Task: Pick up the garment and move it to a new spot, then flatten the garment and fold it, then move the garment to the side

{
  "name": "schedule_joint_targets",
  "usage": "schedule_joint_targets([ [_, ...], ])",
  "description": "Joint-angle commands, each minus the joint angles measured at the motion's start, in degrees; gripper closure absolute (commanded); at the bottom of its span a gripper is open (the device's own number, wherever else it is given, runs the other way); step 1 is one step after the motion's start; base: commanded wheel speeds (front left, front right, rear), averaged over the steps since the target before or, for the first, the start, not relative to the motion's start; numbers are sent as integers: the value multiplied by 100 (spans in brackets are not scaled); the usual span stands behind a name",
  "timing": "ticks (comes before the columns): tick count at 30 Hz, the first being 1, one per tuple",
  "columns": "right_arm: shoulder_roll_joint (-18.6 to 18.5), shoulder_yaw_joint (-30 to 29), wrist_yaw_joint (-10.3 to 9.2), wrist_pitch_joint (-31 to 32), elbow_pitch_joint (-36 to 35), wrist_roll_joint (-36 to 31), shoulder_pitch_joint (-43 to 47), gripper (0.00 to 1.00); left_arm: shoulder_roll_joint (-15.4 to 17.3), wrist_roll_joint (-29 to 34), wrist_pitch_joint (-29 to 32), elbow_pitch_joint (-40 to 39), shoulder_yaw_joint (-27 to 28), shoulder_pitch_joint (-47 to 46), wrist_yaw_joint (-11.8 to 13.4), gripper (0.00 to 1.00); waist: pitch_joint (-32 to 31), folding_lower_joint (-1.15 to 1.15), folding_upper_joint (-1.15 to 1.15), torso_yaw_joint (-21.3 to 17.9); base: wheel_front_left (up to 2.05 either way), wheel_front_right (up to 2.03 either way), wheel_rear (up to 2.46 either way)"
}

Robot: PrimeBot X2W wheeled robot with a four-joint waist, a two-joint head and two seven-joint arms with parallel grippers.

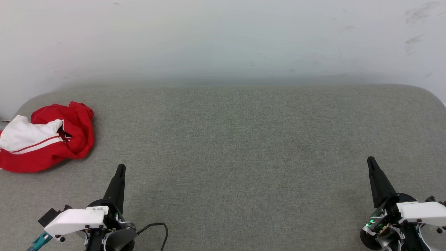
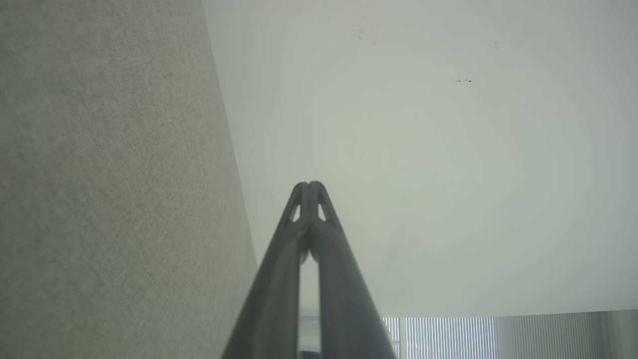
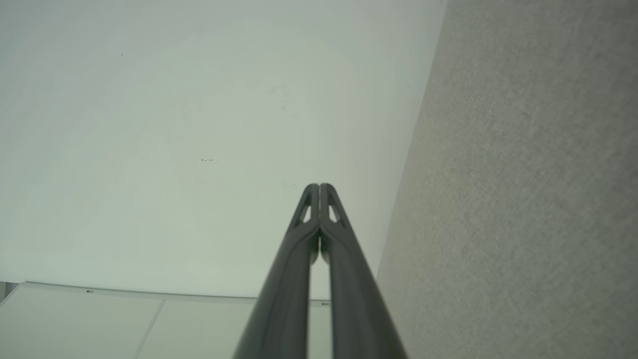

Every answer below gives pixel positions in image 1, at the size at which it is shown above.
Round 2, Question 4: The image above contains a thin black cable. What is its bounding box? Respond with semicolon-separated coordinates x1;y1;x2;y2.
136;222;169;251

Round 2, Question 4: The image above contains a black right camera plug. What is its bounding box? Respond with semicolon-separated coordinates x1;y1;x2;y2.
424;196;446;207

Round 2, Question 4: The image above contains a red and white basketball jersey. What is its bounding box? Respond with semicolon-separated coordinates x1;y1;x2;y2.
0;101;95;174

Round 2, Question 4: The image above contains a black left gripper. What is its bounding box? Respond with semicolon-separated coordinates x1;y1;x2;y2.
86;164;137;251

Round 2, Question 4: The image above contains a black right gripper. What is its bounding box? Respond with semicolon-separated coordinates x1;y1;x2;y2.
360;156;418;251

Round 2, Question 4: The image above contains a teal cable connector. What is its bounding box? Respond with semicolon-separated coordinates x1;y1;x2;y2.
26;231;53;251

